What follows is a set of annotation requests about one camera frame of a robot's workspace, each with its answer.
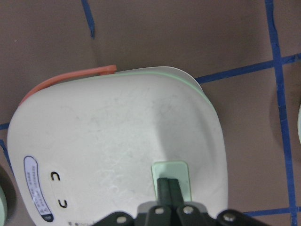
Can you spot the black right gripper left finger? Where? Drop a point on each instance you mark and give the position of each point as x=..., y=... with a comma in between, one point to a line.
x=163, y=191

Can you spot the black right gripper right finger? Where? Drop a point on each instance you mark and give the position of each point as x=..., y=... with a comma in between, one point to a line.
x=176, y=198

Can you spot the white rice cooker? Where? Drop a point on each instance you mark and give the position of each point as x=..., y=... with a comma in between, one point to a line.
x=82, y=149

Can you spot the green plate near potato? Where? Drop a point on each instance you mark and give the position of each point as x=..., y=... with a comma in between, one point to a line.
x=299, y=124

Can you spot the green plate far side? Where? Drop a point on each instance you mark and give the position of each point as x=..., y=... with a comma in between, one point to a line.
x=3, y=207

